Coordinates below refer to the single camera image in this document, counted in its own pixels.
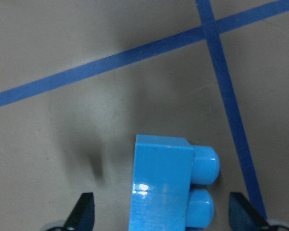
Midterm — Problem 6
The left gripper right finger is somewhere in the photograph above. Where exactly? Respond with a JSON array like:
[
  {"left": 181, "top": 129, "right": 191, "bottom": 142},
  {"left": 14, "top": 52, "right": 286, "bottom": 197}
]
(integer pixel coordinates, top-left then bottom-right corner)
[{"left": 228, "top": 192, "right": 269, "bottom": 231}]

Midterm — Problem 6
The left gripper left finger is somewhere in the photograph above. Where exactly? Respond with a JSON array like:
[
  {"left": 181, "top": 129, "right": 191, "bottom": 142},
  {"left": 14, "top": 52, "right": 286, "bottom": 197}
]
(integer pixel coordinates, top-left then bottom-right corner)
[{"left": 63, "top": 192, "right": 95, "bottom": 231}]

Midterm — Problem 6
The blue toy block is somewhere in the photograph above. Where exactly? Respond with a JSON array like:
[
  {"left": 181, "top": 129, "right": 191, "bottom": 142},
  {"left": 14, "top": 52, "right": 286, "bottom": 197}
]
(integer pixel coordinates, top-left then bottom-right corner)
[{"left": 129, "top": 134, "right": 220, "bottom": 231}]

